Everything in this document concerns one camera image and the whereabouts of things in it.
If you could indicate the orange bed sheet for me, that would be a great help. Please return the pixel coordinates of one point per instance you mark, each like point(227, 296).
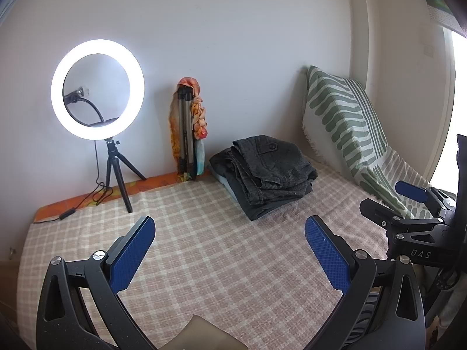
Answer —
point(146, 184)

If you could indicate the dull brown flat object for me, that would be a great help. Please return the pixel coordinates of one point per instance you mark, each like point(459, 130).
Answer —
point(204, 333)

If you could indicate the small black tripod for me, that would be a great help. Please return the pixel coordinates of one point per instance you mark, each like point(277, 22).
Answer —
point(118, 175)

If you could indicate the folded silver tripod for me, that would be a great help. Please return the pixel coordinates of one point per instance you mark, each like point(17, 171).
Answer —
point(184, 131)

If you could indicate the light blue folded cloth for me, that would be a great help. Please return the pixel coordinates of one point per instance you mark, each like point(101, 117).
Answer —
point(220, 180)

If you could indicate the patterned curtain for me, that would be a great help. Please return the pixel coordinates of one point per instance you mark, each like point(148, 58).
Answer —
point(443, 3)

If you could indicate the beige checkered blanket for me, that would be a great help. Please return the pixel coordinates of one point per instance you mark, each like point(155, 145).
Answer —
point(219, 244)

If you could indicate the folded tripod with orange scarf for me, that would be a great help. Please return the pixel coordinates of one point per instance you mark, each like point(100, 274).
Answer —
point(200, 116)

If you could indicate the small metal door stopper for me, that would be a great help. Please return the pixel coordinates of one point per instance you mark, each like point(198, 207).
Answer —
point(11, 252)

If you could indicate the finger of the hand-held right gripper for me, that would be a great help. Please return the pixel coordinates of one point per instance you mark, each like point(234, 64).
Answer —
point(375, 211)
point(412, 190)

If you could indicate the white wall switch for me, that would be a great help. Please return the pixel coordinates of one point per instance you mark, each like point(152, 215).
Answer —
point(430, 51)

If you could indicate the green patterned pillow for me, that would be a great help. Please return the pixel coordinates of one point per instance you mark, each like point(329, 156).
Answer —
point(343, 116)

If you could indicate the wall power socket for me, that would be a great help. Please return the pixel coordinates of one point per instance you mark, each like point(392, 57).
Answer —
point(77, 93)

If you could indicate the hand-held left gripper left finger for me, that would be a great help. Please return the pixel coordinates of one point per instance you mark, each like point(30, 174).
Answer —
point(129, 255)

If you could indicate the person's striped trouser leg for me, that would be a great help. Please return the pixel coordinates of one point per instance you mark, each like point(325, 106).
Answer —
point(368, 304)

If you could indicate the dark folded clothes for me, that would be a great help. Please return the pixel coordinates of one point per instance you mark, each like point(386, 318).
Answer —
point(222, 162)

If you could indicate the grey tweed pants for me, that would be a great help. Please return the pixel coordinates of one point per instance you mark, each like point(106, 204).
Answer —
point(273, 167)

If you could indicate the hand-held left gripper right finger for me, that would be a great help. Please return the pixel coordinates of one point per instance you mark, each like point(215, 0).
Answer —
point(326, 251)

